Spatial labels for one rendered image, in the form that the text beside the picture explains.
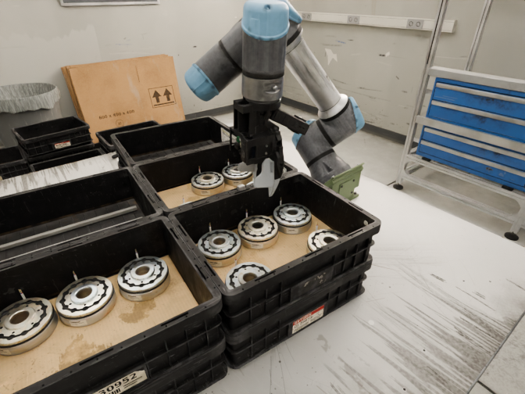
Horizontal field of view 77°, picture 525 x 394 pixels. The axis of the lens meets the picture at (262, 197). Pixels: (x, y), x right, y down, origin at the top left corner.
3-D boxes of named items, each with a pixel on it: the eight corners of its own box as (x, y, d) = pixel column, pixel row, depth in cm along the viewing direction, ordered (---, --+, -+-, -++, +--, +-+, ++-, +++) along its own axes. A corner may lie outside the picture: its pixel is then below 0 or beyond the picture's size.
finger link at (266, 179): (251, 202, 71) (247, 160, 67) (274, 194, 73) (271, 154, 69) (258, 207, 68) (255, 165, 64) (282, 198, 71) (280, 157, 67)
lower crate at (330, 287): (296, 234, 107) (298, 202, 101) (368, 294, 86) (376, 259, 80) (178, 284, 89) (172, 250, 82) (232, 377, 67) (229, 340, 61)
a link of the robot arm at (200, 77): (215, 43, 107) (169, 69, 65) (241, 19, 103) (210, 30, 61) (238, 73, 111) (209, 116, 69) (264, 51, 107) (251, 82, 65)
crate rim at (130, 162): (210, 120, 139) (210, 115, 138) (247, 144, 118) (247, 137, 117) (110, 140, 121) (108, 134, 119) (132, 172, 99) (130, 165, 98)
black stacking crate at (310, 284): (298, 205, 101) (300, 172, 95) (374, 262, 80) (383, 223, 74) (173, 253, 83) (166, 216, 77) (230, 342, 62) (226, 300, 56)
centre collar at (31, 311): (37, 304, 63) (36, 302, 63) (34, 324, 59) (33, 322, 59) (6, 313, 61) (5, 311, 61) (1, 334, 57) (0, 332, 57)
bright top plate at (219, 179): (214, 170, 111) (214, 168, 111) (229, 182, 104) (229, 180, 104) (186, 178, 106) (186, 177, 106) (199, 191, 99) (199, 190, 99)
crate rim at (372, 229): (300, 177, 96) (301, 170, 95) (383, 231, 75) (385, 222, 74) (166, 222, 78) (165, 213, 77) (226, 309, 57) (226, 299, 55)
